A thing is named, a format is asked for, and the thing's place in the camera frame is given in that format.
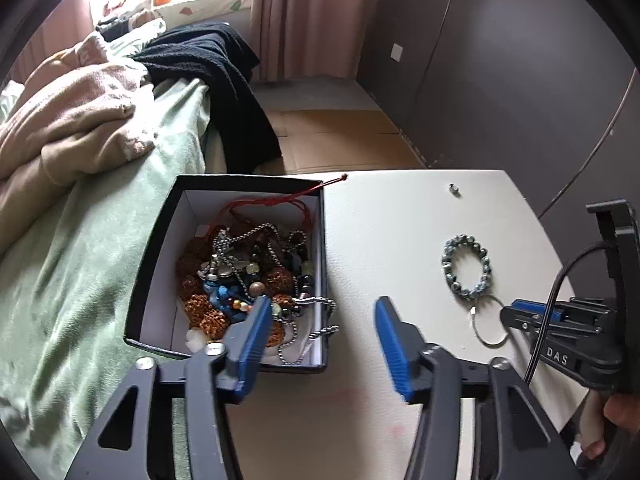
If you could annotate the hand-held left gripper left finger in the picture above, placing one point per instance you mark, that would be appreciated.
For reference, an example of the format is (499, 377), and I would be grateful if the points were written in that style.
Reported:
(252, 345)

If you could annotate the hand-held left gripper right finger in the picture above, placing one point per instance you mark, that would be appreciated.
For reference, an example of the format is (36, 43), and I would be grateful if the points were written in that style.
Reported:
(395, 350)

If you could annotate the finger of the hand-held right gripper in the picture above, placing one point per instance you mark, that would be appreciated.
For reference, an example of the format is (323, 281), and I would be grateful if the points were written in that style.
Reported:
(520, 319)
(535, 305)

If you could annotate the blue flower ornament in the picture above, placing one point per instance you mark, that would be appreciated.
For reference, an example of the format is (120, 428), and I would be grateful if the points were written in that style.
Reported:
(225, 296)

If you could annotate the black jewelry box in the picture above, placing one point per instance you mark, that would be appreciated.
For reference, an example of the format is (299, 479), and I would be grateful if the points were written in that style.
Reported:
(150, 270)

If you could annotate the person's right hand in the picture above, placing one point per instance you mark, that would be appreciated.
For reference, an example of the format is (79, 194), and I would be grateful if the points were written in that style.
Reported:
(622, 412)

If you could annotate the small metal nut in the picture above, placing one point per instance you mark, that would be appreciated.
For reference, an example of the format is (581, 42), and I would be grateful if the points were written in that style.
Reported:
(454, 190)

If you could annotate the green bed sheet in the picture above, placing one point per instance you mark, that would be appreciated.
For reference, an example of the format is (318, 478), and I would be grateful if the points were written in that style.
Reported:
(75, 285)

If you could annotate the flattened cardboard sheet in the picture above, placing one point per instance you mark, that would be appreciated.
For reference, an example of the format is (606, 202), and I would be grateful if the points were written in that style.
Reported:
(340, 140)

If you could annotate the dark brown wardrobe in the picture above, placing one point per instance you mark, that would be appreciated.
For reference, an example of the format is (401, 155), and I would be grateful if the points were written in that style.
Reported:
(525, 60)

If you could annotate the black knit blanket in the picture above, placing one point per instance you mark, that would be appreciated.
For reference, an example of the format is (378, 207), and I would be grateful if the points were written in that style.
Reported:
(210, 60)

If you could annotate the beige fleece blanket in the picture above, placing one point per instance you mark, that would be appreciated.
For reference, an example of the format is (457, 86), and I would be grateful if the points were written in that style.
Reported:
(75, 110)

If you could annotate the pink curtain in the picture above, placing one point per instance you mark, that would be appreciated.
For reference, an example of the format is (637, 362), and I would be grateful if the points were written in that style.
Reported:
(60, 35)
(310, 20)

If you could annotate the leaf print sill cloth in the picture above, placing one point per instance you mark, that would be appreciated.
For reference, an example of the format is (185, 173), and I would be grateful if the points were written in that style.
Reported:
(210, 7)

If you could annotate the white wall socket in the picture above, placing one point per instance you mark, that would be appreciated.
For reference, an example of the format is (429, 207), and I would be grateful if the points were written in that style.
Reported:
(396, 52)

